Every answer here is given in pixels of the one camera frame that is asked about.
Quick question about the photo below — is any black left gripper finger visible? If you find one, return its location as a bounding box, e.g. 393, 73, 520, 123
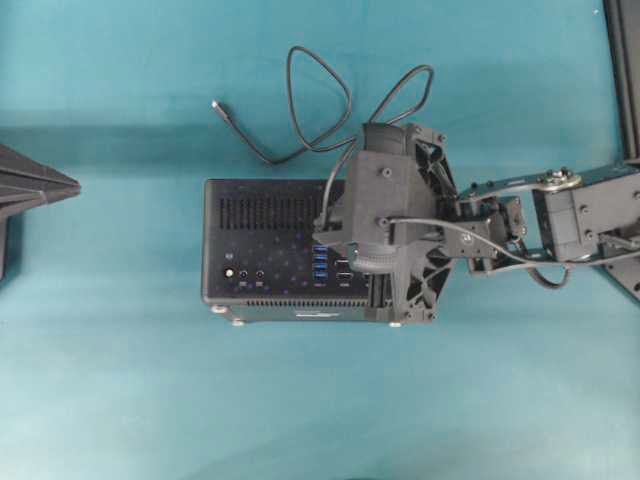
1, 185, 81, 279
1, 144, 81, 198

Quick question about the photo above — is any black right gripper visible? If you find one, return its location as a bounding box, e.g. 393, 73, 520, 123
346, 123, 457, 323

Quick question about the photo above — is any black USB cable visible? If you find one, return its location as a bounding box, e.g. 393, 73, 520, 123
209, 45, 435, 234

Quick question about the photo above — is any black mini PC box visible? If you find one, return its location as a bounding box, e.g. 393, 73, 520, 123
201, 179, 368, 325

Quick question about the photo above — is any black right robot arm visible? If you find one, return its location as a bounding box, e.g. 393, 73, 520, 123
342, 123, 639, 325

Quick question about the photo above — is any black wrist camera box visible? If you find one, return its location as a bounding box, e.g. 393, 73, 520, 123
343, 150, 415, 256

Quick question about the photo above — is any black metal frame rail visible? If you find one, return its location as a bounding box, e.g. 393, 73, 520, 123
603, 0, 639, 166

